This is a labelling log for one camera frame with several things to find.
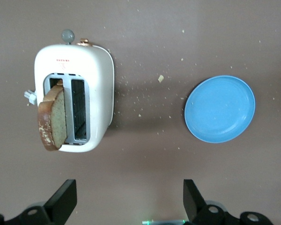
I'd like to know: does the blue plate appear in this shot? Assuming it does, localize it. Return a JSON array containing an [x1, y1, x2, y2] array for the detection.
[[184, 75, 256, 144]]

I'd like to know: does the dark crust bread slice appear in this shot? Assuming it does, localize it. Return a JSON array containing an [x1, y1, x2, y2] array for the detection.
[[37, 79, 68, 152]]

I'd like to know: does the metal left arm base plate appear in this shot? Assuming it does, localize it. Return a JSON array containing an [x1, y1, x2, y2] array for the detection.
[[141, 219, 190, 225]]

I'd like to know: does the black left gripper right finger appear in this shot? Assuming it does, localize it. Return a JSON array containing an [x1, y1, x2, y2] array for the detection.
[[183, 179, 239, 225]]

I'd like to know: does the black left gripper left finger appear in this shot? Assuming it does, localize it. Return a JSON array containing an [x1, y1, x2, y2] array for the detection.
[[4, 179, 77, 225]]

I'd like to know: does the white toaster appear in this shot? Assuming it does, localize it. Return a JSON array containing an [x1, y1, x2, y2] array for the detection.
[[23, 28, 115, 153]]

